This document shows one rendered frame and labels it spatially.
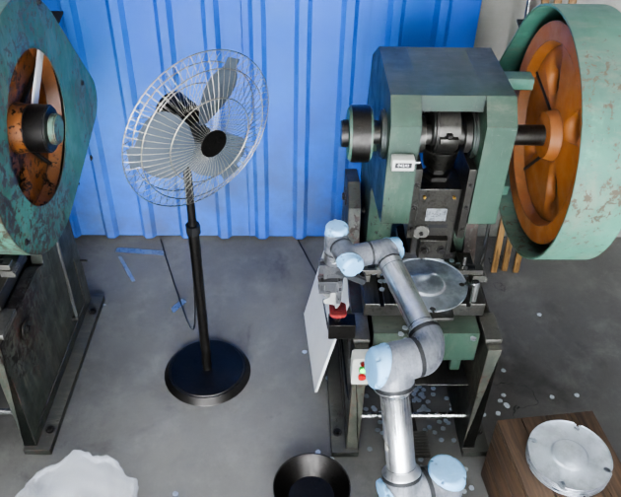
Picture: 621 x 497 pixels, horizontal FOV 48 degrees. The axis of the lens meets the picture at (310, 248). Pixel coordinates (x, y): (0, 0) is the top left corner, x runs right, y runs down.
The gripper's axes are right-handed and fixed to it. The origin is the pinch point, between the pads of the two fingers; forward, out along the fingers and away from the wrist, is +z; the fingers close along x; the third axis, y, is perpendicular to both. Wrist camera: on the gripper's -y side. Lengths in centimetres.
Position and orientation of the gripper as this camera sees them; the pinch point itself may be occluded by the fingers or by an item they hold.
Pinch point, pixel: (337, 305)
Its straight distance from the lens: 248.6
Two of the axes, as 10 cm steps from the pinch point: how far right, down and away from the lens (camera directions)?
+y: -10.0, 0.0, -0.3
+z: -0.2, 7.7, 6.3
